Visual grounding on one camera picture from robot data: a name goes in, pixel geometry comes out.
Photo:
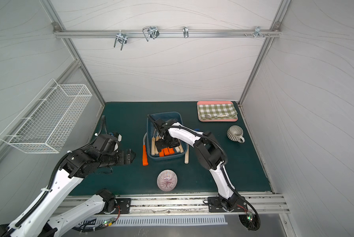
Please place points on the metal clamp hook left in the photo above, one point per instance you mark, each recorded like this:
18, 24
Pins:
121, 39

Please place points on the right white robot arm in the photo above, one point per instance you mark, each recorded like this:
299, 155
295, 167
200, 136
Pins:
211, 157

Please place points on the aluminium front rail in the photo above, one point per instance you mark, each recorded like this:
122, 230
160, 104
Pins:
193, 203

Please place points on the metal bracket hook right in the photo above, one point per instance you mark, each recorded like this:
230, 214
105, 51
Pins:
257, 34

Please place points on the purple striped bowl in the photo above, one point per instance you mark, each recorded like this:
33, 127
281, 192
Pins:
167, 180

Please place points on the metal U-bolt hook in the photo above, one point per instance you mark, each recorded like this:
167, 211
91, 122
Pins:
150, 32

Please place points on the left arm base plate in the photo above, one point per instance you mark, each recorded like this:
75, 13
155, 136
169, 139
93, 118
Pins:
116, 206

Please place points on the blue plastic storage box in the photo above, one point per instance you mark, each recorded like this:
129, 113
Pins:
151, 132

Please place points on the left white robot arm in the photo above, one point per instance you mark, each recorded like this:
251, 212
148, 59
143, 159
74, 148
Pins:
37, 220

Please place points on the white wire basket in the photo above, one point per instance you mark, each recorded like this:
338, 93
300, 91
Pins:
44, 125

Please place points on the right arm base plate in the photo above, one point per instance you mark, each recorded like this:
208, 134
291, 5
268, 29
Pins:
219, 204

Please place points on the pink tray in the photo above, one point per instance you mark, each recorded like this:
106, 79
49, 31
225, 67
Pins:
217, 102

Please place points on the slotted cable duct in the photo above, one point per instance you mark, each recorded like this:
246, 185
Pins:
183, 220

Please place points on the small metal ring hook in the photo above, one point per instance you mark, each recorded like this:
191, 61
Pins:
185, 32

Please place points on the green checkered cloth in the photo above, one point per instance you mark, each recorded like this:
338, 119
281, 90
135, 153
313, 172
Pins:
216, 111

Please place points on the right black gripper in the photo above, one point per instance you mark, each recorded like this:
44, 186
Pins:
167, 141

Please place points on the aluminium crossbar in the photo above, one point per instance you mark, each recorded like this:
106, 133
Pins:
164, 34

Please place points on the striped ceramic mug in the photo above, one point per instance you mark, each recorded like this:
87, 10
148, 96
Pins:
236, 134

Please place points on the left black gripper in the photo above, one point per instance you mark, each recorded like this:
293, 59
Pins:
124, 157

